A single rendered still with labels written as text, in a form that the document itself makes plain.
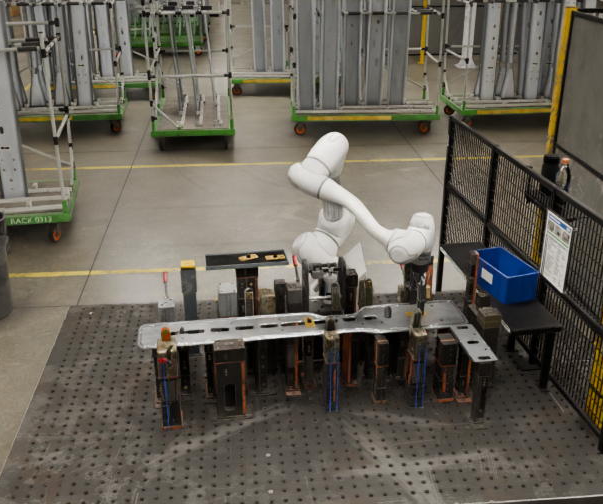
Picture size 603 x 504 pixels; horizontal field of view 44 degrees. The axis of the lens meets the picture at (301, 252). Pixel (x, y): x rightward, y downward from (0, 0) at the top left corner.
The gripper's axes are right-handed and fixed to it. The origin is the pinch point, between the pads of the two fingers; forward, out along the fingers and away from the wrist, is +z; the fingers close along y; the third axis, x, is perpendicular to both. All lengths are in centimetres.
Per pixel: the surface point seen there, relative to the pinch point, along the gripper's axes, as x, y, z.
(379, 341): -21.0, 18.4, 5.3
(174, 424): -105, 23, 32
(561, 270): 54, 17, -20
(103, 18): -200, -950, -14
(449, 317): 13.0, 5.4, 4.4
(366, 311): -20.6, -5.5, 4.3
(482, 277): 34.9, -14.4, -3.4
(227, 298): -80, -12, -4
